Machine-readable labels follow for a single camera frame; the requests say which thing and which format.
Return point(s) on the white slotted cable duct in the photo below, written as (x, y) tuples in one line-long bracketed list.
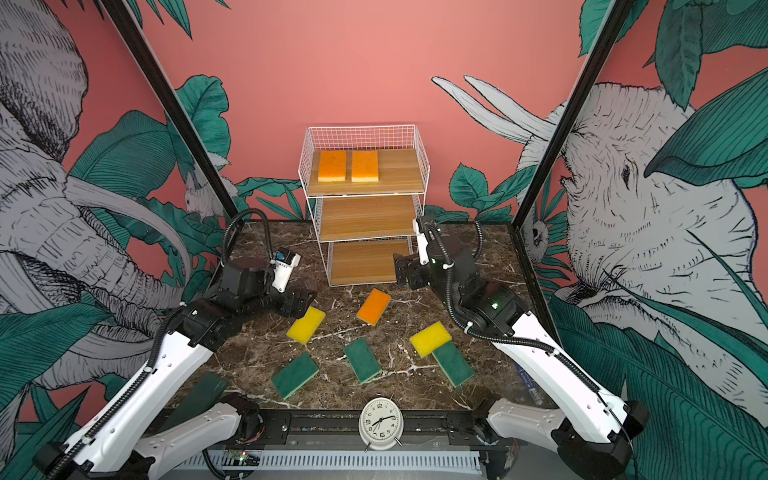
[(463, 462)]

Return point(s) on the yellow sponge left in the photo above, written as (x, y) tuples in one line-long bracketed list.
[(303, 328)]

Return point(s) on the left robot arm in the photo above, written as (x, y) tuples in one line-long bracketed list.
[(113, 445)]

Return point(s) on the white alarm clock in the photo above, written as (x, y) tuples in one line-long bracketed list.
[(381, 424)]

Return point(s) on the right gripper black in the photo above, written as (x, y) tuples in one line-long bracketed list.
[(403, 272)]

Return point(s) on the red and blue marker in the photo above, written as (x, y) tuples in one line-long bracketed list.
[(530, 386)]

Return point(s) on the yellow sponge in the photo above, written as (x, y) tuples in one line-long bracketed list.
[(431, 338), (303, 328)]

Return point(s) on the white wire three-tier shelf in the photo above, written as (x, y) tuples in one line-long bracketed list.
[(359, 226)]

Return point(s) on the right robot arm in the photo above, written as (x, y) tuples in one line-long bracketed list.
[(590, 429)]

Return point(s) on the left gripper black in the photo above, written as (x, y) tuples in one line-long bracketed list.
[(303, 302)]

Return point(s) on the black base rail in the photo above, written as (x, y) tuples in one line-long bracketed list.
[(478, 428)]

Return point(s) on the yellow sponge right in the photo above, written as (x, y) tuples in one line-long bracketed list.
[(431, 338)]

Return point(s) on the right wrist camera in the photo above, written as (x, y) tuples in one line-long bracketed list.
[(421, 230)]

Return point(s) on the orange sponge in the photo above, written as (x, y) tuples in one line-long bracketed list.
[(365, 166), (373, 307), (332, 166)]

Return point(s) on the green sponge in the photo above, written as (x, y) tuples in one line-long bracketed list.
[(363, 362), (453, 364), (294, 375)]

